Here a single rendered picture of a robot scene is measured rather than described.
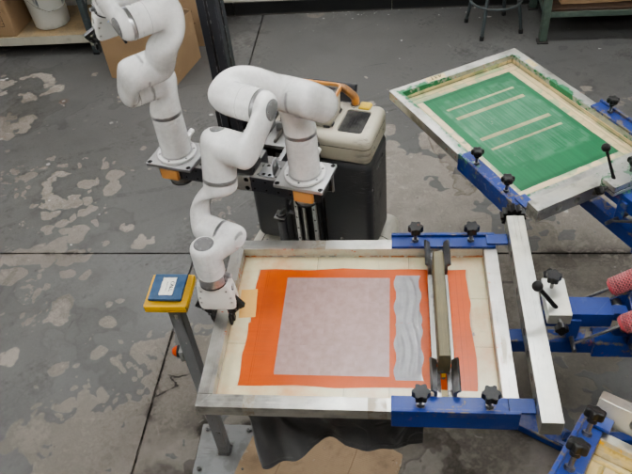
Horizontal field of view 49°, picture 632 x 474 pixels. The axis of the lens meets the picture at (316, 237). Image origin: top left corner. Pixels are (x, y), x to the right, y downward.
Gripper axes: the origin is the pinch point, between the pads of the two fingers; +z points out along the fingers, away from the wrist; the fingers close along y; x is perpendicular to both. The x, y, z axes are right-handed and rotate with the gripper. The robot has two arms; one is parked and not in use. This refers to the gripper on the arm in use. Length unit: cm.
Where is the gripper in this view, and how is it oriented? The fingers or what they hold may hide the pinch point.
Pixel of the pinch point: (223, 316)
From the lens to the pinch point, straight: 193.9
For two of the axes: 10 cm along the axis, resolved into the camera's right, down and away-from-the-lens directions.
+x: -0.8, 7.0, -7.1
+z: 0.8, 7.1, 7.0
